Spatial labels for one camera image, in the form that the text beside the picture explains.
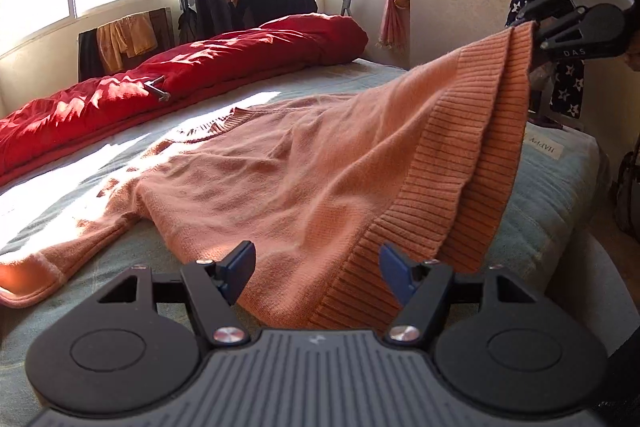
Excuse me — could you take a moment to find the grey metal tool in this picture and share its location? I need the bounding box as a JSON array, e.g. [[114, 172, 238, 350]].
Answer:
[[146, 76, 171, 100]]

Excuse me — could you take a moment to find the dark jacket with round patch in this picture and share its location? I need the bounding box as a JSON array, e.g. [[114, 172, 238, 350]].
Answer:
[[177, 0, 233, 42]]

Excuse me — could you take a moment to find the navy star print cloth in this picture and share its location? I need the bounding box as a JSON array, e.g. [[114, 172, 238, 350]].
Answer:
[[505, 0, 586, 118]]

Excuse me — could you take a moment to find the orange draped garment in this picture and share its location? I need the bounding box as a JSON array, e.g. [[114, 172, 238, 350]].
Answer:
[[96, 13, 158, 72]]

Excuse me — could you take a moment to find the red quilt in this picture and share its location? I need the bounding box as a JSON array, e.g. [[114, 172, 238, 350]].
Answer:
[[0, 13, 370, 188]]

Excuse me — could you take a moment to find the wooden chair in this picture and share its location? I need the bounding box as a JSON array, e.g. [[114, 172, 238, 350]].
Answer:
[[77, 7, 175, 82]]

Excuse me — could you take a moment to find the black draped garment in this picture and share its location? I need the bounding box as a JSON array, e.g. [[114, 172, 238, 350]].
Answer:
[[78, 29, 104, 82]]

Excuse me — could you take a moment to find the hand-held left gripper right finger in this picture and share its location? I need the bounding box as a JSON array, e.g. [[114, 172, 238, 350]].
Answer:
[[379, 243, 541, 350]]

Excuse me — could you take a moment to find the orange knit sweater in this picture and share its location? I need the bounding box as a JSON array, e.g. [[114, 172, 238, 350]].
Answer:
[[0, 24, 538, 333]]

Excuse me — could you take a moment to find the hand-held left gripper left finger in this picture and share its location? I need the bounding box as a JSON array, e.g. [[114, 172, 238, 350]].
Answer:
[[95, 241, 258, 350]]

